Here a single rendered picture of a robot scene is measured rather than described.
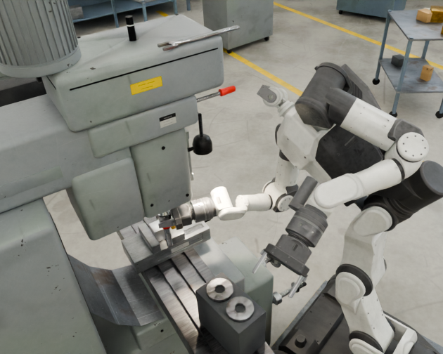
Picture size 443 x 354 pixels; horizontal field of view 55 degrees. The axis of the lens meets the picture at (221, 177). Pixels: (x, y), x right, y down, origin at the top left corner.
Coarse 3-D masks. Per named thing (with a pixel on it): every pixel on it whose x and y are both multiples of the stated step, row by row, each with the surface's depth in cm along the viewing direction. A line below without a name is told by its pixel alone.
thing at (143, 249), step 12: (144, 228) 179; (192, 228) 183; (204, 228) 183; (132, 240) 179; (144, 240) 179; (156, 240) 173; (192, 240) 182; (204, 240) 186; (132, 252) 174; (144, 252) 174; (156, 252) 173; (168, 252) 178; (180, 252) 181; (132, 264) 175; (144, 264) 173; (156, 264) 177
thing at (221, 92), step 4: (220, 88) 131; (224, 88) 131; (228, 88) 131; (232, 88) 132; (216, 92) 131; (220, 92) 131; (224, 92) 131; (228, 92) 132; (232, 92) 133; (204, 96) 129; (208, 96) 129; (212, 96) 130; (200, 100) 128
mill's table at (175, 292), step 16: (176, 256) 181; (192, 256) 180; (144, 272) 175; (160, 272) 176; (176, 272) 176; (192, 272) 174; (208, 272) 173; (160, 288) 168; (176, 288) 168; (192, 288) 168; (160, 304) 170; (176, 304) 162; (192, 304) 162; (176, 320) 157; (192, 320) 158; (192, 336) 151; (208, 336) 151; (192, 352) 149; (208, 352) 146; (224, 352) 146; (256, 352) 147; (272, 352) 145
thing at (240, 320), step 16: (208, 288) 143; (224, 288) 144; (208, 304) 140; (224, 304) 139; (240, 304) 138; (256, 304) 139; (208, 320) 147; (224, 320) 135; (240, 320) 133; (256, 320) 135; (224, 336) 142; (240, 336) 132; (256, 336) 140; (240, 352) 138
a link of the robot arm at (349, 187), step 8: (344, 176) 108; (352, 176) 109; (328, 184) 107; (336, 184) 107; (344, 184) 107; (352, 184) 107; (360, 184) 109; (320, 192) 107; (328, 192) 107; (336, 192) 107; (344, 192) 106; (352, 192) 106; (360, 192) 108; (320, 200) 106; (328, 200) 106; (336, 200) 106; (344, 200) 106; (328, 208) 107
